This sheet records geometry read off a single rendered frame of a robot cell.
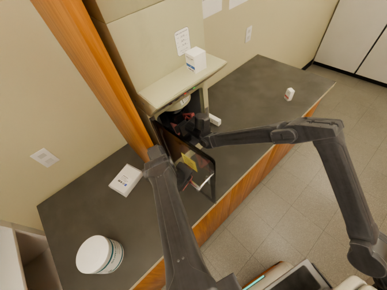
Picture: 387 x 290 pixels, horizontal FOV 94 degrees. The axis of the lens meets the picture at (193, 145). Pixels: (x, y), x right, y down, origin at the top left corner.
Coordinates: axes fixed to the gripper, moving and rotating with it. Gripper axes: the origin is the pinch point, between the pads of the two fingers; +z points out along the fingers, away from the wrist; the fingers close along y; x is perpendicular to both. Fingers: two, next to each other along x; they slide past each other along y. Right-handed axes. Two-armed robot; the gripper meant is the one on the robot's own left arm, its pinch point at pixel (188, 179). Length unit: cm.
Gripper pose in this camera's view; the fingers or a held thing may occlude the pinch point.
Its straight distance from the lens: 73.5
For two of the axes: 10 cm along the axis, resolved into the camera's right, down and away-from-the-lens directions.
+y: -5.8, 8.2, 0.1
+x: 7.2, 5.1, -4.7
